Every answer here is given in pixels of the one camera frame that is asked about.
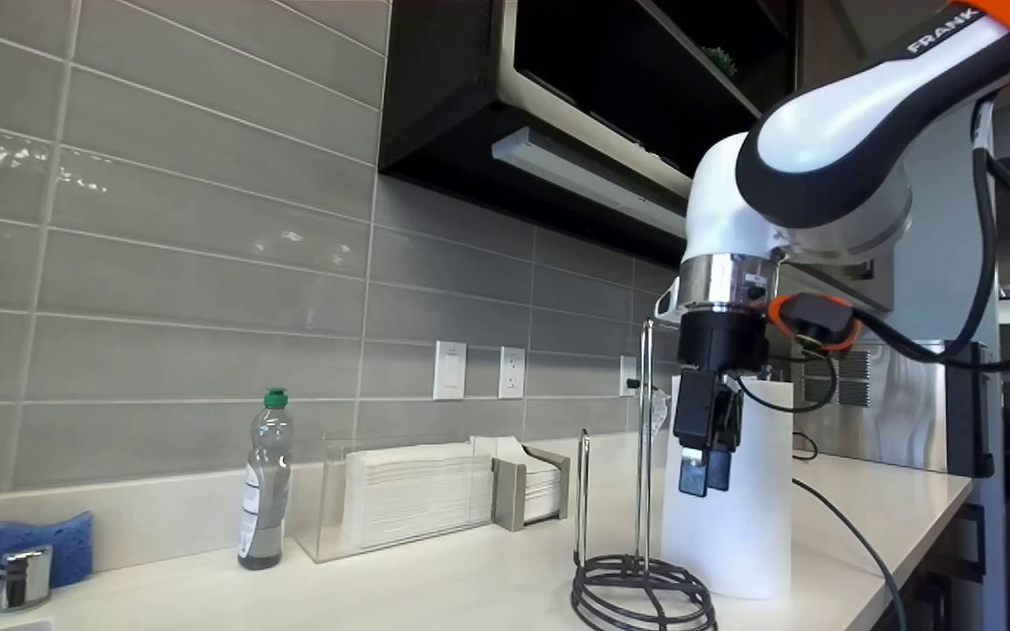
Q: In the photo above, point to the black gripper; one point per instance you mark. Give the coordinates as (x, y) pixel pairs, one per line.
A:
(716, 353)

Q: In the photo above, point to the white paper towel roll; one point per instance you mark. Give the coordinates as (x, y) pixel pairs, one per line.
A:
(754, 513)

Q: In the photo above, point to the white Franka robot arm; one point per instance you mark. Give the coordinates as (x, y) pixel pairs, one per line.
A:
(833, 116)

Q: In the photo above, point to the metal napkin holder with napkins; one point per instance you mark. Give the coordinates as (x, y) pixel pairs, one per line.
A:
(528, 493)

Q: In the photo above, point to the clear acrylic folded towel dispenser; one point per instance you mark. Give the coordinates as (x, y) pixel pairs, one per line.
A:
(401, 495)

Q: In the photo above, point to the under cabinet light strip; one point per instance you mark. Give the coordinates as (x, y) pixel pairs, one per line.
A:
(576, 169)

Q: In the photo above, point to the clear bottle green cap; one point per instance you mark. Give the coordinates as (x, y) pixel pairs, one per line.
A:
(265, 493)

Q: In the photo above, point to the small chrome fixture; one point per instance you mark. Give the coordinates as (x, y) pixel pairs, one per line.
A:
(21, 579)

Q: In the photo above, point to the small white wall outlet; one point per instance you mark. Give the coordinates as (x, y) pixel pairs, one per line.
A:
(626, 371)

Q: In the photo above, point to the black wrist camera orange mount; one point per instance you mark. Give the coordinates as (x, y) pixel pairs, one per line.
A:
(814, 315)

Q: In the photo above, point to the white duplex wall outlet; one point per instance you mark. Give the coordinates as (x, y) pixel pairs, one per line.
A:
(509, 371)

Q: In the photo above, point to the white wall switch plate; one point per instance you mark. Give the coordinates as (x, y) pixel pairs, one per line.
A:
(450, 368)

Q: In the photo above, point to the dark upper wall cabinet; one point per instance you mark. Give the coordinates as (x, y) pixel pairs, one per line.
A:
(599, 72)

